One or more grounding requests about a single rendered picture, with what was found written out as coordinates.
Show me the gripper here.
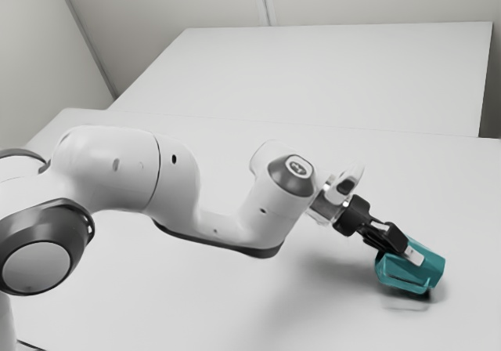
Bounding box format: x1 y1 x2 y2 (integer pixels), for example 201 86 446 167
333 194 425 266

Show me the teal faceted mug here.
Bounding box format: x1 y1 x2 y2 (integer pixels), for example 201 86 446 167
373 233 447 294

